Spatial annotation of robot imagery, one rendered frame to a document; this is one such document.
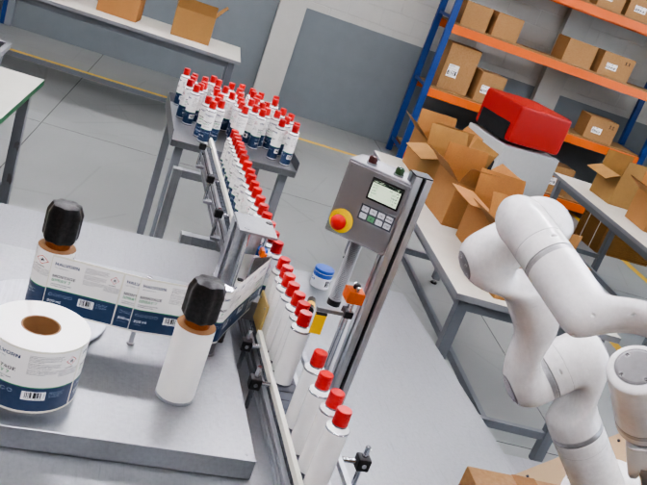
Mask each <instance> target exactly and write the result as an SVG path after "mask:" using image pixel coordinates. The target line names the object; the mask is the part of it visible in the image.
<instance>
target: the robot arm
mask: <svg viewBox="0 0 647 485"><path fill-rule="evenodd" d="M573 231H574V225H573V220H572V218H571V216H570V214H569V213H568V210H567V209H566V208H565V207H564V206H563V205H562V204H561V203H559V202H558V201H556V200H554V199H552V198H550V197H547V196H532V197H528V196H525V195H521V194H515V195H512V196H509V197H507V198H506V199H504V200H503V201H502V203H501V204H500V206H499V207H498V210H497V212H496V216H495V222H494V223H492V224H490V225H488V226H486V227H484V228H482V229H480V230H478V231H477V232H475V233H474V234H472V235H471V236H469V237H468V238H467V239H466V240H465V241H464V242H463V243H462V245H461V246H460V249H459V253H458V260H459V263H460V267H461V269H462V271H463V274H464V275H465V276H466V277H467V278H468V280H469V281H470V282H471V283H473V284H474V285H475V286H477V287H478V288H480V289H481V290H483V291H486V292H488V293H491V294H495V295H498V296H501V297H503V298H504V299H505V303H506V305H507V308H508V311H509V313H510V317H511V320H512V323H513V335H512V339H511V342H510V345H509V347H508V350H507V353H506V356H505V363H504V383H505V388H506V391H507V393H508V395H509V396H510V397H511V400H512V401H514V402H515V403H517V404H518V405H520V406H522V407H526V408H533V407H538V406H541V405H543V404H546V403H548V402H550V401H552V400H554V401H553V403H552V404H551V406H550V407H549V409H548V411H547V413H546V417H545V420H546V424H547V428H548V430H549V433H550V435H551V438H552V440H553V443H554V445H555V447H556V451H557V454H558V456H559V459H560V461H561V463H562V466H563V468H564V470H565V472H566V475H565V477H564V478H563V480H562V482H561V484H560V485H641V483H642V485H647V346H644V345H629V346H625V347H623V348H620V349H618V350H617V351H615V352H614V353H613V354H612V355H611V356H610V358H609V357H608V351H607V348H606V347H605V345H604V343H603V342H602V341H601V339H600V338H599V337H598V335H605V334H612V333H630V334H636V335H639V336H642V337H645V338H647V301H644V300H640V299H635V298H629V297H623V296H616V295H611V294H607V293H606V292H605V291H604V290H603V289H602V287H601V286H600V285H599V283H598V282H597V280H596V279H595V277H594V276H593V274H592V273H591V272H590V270H589V269H588V267H587V266H586V264H585V263H584V262H583V260H582V258H581V257H580V255H579V254H578V253H577V251H576V250H575V248H574V247H573V245H572V244H571V243H570V242H569V241H568V240H569V239H570V238H571V236H572V234H573ZM559 326H560V327H561V328H562V329H563V330H564V331H565V332H566V333H565V334H562V335H560V336H558V337H556V334H557V331H558V328H559ZM607 380H608V388H609V394H610V399H611V405H612V411H613V415H614V421H615V426H616V429H617V431H618V432H619V434H620V435H621V436H622V437H623V438H624V439H625V440H626V459H627V463H626V462H624V461H621V460H617V459H616V458H615V455H614V452H613V450H612V447H611V445H610V442H609V439H608V435H607V432H606V430H605V428H604V425H603V423H602V420H601V417H600V415H599V411H598V407H597V404H598V401H599V398H600V396H601V394H602V391H603V389H604V387H605V385H606V382H607ZM639 475H640V477H641V481H640V478H639Z"/></svg>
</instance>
